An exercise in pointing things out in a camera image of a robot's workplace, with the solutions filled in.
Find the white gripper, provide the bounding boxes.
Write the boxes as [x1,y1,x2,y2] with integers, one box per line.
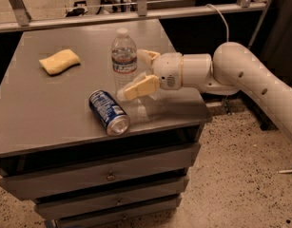
[116,49,183,101]

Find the clear plastic water bottle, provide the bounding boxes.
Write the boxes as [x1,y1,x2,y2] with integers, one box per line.
[111,28,137,90]

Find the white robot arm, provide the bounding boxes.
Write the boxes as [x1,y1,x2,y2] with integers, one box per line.
[117,42,292,142]

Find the blue pepsi can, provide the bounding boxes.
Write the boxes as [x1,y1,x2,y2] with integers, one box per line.
[88,90,130,136]

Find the yellow sponge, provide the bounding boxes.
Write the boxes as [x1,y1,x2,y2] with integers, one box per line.
[39,49,81,76]

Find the top drawer knob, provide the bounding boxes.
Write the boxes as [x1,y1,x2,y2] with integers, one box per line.
[107,172,116,181]

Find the grey drawer cabinet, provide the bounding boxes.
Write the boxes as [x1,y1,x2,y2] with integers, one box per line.
[0,25,211,228]

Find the pale stick on floor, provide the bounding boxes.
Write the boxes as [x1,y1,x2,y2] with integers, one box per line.
[277,169,292,174]

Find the white cable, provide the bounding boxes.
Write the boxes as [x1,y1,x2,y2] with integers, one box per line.
[205,3,231,44]

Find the grey metal frame rail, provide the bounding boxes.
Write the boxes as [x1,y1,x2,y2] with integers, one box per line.
[0,0,272,33]

